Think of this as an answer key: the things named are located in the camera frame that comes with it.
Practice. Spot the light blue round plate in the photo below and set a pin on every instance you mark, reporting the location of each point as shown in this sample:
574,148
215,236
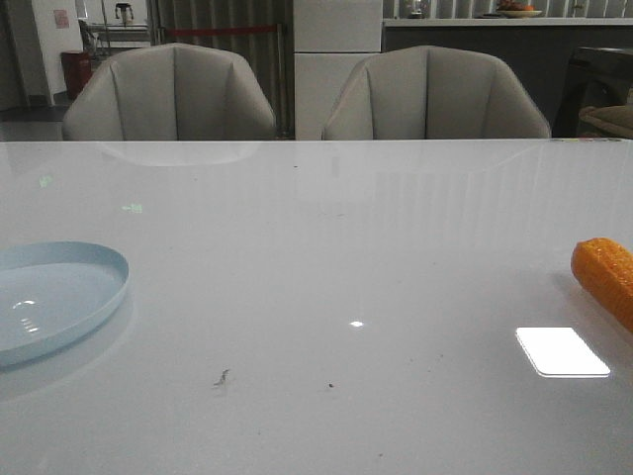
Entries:
54,293

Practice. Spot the orange toy corn cob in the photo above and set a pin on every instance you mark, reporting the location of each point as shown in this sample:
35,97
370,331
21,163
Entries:
603,267

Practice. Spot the right beige upholstered chair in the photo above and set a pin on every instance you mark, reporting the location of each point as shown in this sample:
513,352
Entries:
433,93

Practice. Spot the beige upholstered chair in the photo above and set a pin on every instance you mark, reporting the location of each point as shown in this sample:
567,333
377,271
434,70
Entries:
433,93
174,92

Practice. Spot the white cabinet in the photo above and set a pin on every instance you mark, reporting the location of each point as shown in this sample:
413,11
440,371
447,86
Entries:
330,38

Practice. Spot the left beige upholstered chair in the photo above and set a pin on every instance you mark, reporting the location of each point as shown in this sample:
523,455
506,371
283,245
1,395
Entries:
174,92

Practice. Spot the red barrier belt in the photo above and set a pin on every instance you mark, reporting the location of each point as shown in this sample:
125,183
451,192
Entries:
235,31

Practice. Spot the grey counter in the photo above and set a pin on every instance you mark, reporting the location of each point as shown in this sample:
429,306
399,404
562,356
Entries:
538,49

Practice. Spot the red bin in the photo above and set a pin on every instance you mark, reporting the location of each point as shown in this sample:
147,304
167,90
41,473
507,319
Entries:
76,66

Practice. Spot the fruit bowl on counter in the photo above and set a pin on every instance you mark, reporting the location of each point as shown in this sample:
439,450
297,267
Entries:
516,9

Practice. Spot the tan cushion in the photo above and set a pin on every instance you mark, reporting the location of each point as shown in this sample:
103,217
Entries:
615,120

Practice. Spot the pink wall notice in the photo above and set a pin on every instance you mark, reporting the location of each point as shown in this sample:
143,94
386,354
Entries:
61,19

